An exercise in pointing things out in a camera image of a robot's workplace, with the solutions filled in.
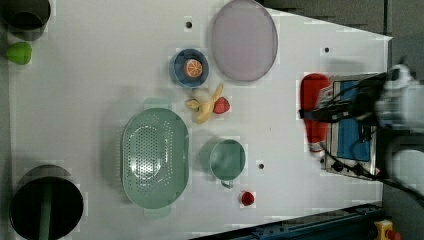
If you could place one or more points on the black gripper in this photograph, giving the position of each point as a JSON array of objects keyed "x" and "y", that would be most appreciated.
[{"x": 362, "y": 107}]

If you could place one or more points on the red plush ketchup bottle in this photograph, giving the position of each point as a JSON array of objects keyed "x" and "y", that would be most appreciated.
[{"x": 311, "y": 88}]

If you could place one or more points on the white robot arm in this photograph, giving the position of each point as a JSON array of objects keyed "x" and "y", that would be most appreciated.
[{"x": 385, "y": 101}]

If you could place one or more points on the green oval strainer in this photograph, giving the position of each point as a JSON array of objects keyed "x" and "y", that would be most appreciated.
[{"x": 155, "y": 158}]

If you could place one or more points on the plush strawberry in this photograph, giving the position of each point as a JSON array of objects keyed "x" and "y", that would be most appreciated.
[{"x": 221, "y": 106}]

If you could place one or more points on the green metal mug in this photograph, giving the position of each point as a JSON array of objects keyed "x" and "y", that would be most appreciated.
[{"x": 224, "y": 159}]

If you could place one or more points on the large grey round plate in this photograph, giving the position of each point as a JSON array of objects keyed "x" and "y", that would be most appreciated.
[{"x": 244, "y": 40}]

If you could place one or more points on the small red plush fruit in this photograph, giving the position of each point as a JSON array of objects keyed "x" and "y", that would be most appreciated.
[{"x": 247, "y": 198}]

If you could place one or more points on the plush peeled banana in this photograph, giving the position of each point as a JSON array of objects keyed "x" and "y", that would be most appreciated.
[{"x": 203, "y": 102}]

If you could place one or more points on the yellow red emergency button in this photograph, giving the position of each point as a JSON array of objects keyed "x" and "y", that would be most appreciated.
[{"x": 385, "y": 231}]

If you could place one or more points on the plush orange slice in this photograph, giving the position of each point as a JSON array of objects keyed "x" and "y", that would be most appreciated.
[{"x": 192, "y": 68}]

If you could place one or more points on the blue bowl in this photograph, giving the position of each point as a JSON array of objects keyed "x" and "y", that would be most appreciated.
[{"x": 176, "y": 68}]

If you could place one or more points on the black cylindrical cup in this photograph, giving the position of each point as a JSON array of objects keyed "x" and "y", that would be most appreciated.
[{"x": 47, "y": 204}]

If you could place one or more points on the green plush pear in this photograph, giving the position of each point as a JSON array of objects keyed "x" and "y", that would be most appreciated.
[{"x": 19, "y": 53}]

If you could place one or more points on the dark grey cylindrical cup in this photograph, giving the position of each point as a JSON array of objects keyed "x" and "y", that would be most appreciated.
[{"x": 26, "y": 19}]

